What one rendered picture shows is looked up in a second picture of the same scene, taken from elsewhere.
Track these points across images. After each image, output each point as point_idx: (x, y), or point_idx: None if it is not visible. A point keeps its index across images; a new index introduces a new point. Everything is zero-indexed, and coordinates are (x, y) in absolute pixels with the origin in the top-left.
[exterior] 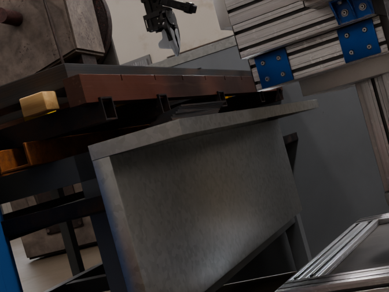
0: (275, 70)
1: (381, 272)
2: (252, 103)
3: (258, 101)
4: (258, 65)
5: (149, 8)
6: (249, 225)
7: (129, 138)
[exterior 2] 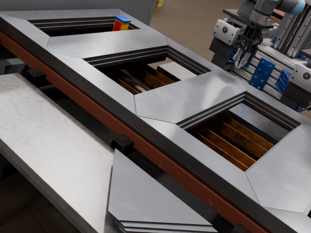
0: (299, 111)
1: None
2: (161, 60)
3: (164, 59)
4: (298, 108)
5: (253, 35)
6: None
7: None
